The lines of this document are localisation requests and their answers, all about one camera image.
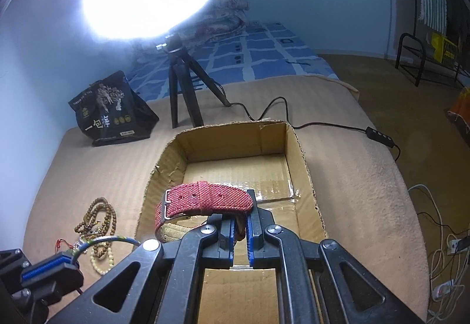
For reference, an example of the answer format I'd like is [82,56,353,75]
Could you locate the green jade pendant red cord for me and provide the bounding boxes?
[54,238,84,255]

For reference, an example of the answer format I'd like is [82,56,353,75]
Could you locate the blue-green bangle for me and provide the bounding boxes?
[72,235,141,263]

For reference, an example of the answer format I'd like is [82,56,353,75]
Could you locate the cream bead bracelet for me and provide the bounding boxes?
[90,246,116,276]

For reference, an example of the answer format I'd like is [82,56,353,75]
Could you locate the brown wooden bead mala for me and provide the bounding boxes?
[74,197,117,263]

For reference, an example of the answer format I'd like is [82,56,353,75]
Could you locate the red strap wristwatch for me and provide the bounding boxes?
[155,181,253,242]

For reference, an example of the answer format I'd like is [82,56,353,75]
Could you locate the beige blanket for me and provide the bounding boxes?
[23,76,429,318]

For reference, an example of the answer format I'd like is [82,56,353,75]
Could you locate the cardboard box tray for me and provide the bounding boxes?
[136,122,326,323]

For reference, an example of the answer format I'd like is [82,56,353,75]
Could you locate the black snack bag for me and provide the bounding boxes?
[68,71,159,147]

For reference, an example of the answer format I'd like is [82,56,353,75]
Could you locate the orange covered box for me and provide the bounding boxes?
[447,87,470,135]

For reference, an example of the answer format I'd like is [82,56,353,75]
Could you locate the black clothes rack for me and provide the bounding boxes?
[395,0,469,88]

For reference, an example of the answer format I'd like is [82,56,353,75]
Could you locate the yellow crate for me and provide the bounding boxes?
[431,32,458,67]

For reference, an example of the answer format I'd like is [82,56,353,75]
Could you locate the folded floral quilt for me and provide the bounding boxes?
[174,0,249,46]

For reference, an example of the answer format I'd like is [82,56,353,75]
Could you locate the white power strip with cables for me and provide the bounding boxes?
[408,183,469,323]

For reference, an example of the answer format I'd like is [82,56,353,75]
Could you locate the ring light power cable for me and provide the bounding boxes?
[220,95,402,163]

